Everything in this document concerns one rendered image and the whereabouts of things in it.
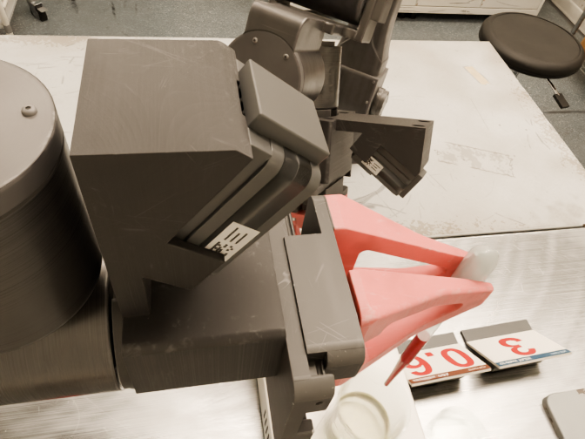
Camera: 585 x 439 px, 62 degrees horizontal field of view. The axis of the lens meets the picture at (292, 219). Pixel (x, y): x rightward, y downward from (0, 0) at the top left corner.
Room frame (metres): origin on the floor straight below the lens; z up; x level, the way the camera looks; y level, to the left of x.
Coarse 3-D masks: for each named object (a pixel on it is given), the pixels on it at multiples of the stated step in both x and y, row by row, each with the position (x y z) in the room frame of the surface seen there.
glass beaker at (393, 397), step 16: (368, 368) 0.15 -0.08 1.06; (352, 384) 0.15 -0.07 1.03; (368, 384) 0.15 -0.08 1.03; (400, 384) 0.14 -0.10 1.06; (336, 400) 0.12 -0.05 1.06; (384, 400) 0.14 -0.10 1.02; (400, 400) 0.14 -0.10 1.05; (336, 416) 0.12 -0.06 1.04; (400, 416) 0.13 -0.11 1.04; (336, 432) 0.11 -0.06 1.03; (352, 432) 0.10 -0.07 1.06; (400, 432) 0.11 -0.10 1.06
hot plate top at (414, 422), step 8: (392, 352) 0.20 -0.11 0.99; (384, 360) 0.19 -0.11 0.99; (392, 360) 0.19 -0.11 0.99; (384, 368) 0.18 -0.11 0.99; (392, 368) 0.19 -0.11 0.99; (400, 376) 0.18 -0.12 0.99; (336, 392) 0.16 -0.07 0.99; (408, 392) 0.17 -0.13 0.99; (328, 408) 0.14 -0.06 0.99; (312, 416) 0.13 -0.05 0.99; (320, 416) 0.13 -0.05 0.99; (416, 416) 0.15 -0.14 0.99; (320, 424) 0.13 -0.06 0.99; (416, 424) 0.14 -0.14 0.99; (320, 432) 0.12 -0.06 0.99; (408, 432) 0.13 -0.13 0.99; (416, 432) 0.14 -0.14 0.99
